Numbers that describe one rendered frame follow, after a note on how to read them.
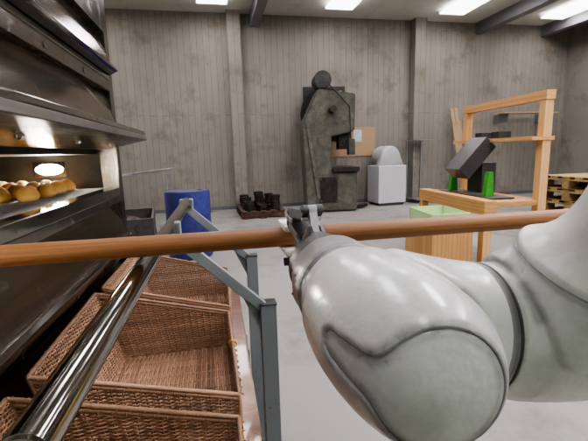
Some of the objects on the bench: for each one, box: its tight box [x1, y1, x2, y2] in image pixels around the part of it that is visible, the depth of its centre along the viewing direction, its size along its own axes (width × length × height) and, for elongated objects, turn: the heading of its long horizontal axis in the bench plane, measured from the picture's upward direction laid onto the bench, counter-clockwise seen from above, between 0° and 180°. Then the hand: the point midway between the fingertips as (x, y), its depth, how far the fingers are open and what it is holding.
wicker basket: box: [101, 256, 233, 352], centre depth 177 cm, size 49×56×28 cm
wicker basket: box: [25, 292, 244, 441], centre depth 119 cm, size 49×56×28 cm
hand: (290, 236), depth 60 cm, fingers closed on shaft, 3 cm apart
